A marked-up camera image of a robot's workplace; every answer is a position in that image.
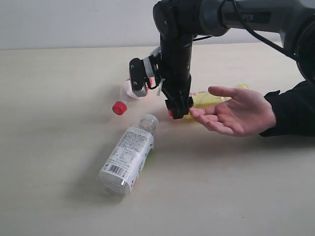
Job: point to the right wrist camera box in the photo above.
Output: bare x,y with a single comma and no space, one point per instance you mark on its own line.
144,75

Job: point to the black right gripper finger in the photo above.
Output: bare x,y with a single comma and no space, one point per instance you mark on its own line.
177,109

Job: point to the clear cola bottle red label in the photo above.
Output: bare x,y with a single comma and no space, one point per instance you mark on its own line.
126,94

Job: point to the yellow drink bottle red cap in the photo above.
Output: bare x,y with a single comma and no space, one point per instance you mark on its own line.
199,99

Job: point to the black sleeved forearm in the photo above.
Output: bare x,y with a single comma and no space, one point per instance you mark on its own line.
294,111

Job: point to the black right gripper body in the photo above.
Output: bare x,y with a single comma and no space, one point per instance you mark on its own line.
175,57

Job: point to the person's open hand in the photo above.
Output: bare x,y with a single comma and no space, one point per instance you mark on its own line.
246,113

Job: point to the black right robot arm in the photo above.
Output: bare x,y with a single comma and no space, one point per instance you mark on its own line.
285,25

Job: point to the clear bottle white barcode label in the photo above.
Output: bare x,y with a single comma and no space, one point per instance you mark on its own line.
127,160

